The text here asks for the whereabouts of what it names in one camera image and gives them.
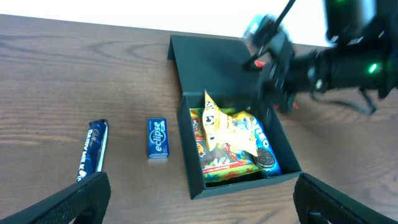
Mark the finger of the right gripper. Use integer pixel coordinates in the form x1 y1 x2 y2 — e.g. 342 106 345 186
250 90 275 124

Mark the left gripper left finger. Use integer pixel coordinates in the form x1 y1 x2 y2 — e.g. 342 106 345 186
1 172 111 224

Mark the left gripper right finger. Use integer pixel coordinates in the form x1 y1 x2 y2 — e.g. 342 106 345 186
293 173 397 224

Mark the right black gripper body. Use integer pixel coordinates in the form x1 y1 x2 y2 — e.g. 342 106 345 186
257 52 330 113

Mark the yellow sunflower seeds bag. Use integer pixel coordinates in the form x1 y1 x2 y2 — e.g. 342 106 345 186
202 91 258 157

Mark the blue Oreo cookie pack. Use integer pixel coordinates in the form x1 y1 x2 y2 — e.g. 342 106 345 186
251 117 282 177

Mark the Haribo gummy worms bag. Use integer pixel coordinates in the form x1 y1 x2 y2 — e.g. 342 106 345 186
190 108 259 184

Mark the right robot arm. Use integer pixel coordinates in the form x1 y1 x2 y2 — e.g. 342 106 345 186
244 0 397 118

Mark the red snack bag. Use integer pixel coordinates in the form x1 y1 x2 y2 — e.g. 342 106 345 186
254 60 299 109

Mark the Cadbury Dairy Milk bar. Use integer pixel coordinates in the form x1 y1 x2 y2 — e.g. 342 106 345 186
76 119 109 182

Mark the black open gift box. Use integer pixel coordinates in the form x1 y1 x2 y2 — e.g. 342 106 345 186
168 35 302 199

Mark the blue Eclipse mints tin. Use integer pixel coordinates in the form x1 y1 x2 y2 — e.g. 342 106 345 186
147 118 169 159

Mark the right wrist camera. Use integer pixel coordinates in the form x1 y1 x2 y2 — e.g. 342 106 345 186
243 14 292 56

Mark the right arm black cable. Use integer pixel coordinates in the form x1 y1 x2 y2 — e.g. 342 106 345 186
242 0 379 116

